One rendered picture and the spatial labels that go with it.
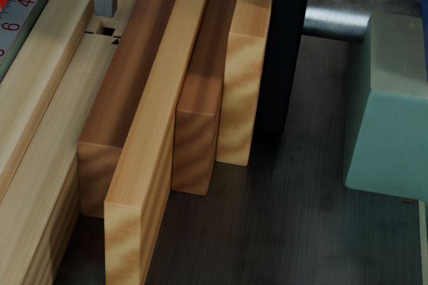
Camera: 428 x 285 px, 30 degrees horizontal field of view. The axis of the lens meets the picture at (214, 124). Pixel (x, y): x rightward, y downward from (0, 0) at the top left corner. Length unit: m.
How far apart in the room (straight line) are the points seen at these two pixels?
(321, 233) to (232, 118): 0.07
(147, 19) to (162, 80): 0.06
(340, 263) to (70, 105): 0.14
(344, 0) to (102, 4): 0.12
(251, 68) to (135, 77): 0.05
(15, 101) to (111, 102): 0.04
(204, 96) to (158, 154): 0.05
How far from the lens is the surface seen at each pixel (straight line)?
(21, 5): 0.39
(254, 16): 0.35
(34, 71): 0.36
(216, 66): 0.36
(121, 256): 0.31
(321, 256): 0.35
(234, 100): 0.36
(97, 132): 0.33
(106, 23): 0.41
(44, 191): 0.32
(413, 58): 0.37
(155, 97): 0.33
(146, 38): 0.38
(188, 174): 0.36
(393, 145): 0.37
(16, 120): 0.33
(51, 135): 0.34
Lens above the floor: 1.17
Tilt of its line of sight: 41 degrees down
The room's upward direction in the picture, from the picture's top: 6 degrees clockwise
